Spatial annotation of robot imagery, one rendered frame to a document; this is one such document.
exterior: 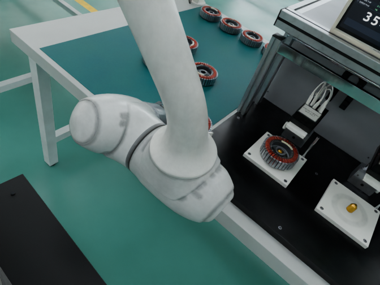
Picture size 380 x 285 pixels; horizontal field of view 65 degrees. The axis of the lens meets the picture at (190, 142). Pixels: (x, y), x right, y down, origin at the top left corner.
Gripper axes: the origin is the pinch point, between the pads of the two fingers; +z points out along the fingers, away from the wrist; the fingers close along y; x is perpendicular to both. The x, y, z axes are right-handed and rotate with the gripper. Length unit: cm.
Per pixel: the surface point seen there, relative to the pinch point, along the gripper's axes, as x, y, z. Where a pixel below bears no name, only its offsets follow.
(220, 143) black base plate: -1.2, 8.1, 8.4
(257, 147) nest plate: 3.2, 16.8, 13.7
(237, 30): 34, -32, 68
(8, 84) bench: -54, -114, 33
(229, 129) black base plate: 2.5, 6.5, 14.8
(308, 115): 19.3, 23.0, 13.6
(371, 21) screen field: 45, 22, 7
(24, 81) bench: -50, -114, 40
